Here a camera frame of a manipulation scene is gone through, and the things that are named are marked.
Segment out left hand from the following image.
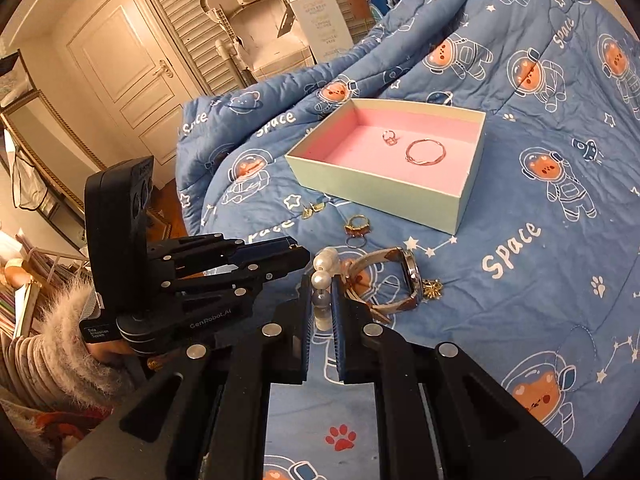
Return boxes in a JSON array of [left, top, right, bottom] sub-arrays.
[[85, 339, 139, 366]]

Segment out gold leaf earring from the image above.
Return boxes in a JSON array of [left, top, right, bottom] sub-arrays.
[[300, 203, 326, 220]]

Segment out white baby high chair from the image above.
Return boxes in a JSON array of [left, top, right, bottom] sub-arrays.
[[201, 0, 316, 88]]

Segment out gold snowflake brooch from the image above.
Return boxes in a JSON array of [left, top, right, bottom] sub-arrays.
[[422, 278, 444, 301]]

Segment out mint box pink lining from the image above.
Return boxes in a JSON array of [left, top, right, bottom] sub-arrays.
[[285, 99, 486, 234]]

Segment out white pearl bracelet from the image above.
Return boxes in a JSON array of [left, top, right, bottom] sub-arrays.
[[309, 246, 343, 332]]

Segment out gold ornate ring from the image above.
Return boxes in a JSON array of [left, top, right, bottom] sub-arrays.
[[342, 213, 373, 250]]

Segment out tall white cardboard box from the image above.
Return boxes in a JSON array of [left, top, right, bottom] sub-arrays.
[[290, 0, 354, 63]]

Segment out blue space print quilt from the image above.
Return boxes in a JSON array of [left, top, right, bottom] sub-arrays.
[[176, 0, 639, 474]]

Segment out white panel door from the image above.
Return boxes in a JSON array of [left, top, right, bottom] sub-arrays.
[[53, 0, 198, 188]]

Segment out thin rose gold bangle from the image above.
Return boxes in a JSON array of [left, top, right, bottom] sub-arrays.
[[405, 139, 447, 167]]

